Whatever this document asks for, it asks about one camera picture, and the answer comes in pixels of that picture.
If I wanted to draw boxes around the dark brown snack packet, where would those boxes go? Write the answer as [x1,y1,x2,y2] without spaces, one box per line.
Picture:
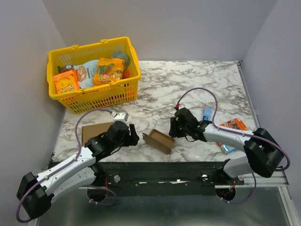
[57,65,74,74]

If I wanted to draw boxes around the brown cardboard box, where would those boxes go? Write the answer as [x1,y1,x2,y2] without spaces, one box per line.
[143,129,175,154]
[81,122,113,146]

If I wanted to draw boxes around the yellow plastic shopping basket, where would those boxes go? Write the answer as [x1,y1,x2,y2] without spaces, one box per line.
[47,37,141,113]

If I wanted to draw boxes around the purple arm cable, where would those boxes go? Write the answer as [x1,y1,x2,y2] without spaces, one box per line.
[15,108,118,223]
[176,87,290,204]

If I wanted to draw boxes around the orange snack box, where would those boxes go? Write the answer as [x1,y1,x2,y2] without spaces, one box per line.
[54,70,79,94]

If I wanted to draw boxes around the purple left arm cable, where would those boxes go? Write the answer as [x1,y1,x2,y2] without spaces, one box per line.
[15,108,118,223]

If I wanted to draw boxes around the yellow mango gummy bag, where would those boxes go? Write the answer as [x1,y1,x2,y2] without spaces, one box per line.
[93,58,125,87]

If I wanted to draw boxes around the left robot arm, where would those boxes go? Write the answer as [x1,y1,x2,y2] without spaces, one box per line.
[16,121,139,220]

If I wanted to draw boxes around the light blue cassava chips bag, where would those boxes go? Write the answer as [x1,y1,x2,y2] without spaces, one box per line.
[73,60,98,89]

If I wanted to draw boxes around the orange round fruit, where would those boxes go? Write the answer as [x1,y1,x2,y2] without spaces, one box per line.
[123,69,131,79]

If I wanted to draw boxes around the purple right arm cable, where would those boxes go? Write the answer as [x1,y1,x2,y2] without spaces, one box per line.
[176,87,290,204]

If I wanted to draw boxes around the folded brown cardboard box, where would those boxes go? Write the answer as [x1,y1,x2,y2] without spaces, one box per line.
[81,122,113,146]

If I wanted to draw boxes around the blue small box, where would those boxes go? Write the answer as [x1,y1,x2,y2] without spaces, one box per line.
[202,107,212,121]

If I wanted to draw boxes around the grey green round sponge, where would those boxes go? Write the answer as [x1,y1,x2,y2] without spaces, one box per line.
[110,50,131,69]

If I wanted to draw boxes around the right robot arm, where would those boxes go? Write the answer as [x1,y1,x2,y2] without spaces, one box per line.
[169,108,285,185]

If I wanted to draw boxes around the light blue mint pack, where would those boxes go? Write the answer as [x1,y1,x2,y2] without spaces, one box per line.
[221,144,236,154]

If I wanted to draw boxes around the orange small box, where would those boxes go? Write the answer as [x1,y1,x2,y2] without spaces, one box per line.
[216,118,248,147]

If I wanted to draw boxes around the black mounting base plate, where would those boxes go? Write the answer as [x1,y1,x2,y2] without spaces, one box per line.
[48,160,245,197]

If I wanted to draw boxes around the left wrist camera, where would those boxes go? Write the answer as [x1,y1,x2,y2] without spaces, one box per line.
[113,112,129,123]

